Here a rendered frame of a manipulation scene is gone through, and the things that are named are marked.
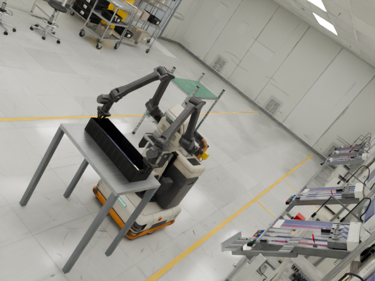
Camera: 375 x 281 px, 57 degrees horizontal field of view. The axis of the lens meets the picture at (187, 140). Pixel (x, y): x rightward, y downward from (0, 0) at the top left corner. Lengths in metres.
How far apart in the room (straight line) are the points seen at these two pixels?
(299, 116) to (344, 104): 1.32
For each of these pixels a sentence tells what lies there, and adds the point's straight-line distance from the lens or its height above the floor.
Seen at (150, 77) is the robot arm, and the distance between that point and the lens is 2.58.
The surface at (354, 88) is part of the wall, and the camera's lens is 11.50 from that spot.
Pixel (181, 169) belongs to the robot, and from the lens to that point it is 3.12.
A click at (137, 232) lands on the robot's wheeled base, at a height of 0.14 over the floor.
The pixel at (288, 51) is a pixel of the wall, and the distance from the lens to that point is 11.86.
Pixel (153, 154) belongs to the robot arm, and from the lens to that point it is 2.23.
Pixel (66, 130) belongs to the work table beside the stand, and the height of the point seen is 0.79.
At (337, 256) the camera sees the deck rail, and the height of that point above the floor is 1.10.
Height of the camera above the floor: 2.05
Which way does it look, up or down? 21 degrees down
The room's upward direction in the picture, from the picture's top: 35 degrees clockwise
